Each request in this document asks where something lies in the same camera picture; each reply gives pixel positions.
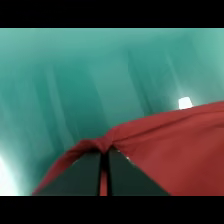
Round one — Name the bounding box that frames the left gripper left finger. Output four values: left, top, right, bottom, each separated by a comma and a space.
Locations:
35, 150, 102, 197

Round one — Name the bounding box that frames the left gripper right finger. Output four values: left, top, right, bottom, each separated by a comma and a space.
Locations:
107, 147, 170, 197

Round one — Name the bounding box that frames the red garment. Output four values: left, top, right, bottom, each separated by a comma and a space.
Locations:
31, 100, 224, 197

